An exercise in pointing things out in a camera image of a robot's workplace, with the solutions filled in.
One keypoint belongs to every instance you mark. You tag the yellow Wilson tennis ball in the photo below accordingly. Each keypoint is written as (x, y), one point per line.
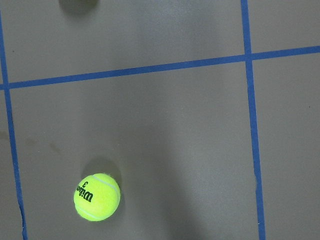
(97, 197)

